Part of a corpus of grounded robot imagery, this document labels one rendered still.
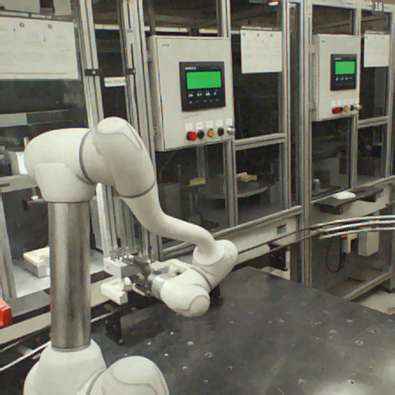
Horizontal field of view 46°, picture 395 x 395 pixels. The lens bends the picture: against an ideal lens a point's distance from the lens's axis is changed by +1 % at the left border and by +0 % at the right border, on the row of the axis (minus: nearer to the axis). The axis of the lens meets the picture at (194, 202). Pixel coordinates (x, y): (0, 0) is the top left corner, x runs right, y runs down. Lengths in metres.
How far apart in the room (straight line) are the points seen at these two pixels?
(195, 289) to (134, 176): 0.48
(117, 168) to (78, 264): 0.27
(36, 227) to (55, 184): 1.08
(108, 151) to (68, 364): 0.53
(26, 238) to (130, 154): 1.22
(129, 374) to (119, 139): 0.54
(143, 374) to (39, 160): 0.56
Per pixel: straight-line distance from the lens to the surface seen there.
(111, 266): 1.75
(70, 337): 1.23
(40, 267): 1.90
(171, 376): 1.61
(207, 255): 1.45
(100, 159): 1.07
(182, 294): 1.42
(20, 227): 2.19
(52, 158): 1.14
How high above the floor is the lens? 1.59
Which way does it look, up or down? 14 degrees down
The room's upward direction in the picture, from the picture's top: 4 degrees counter-clockwise
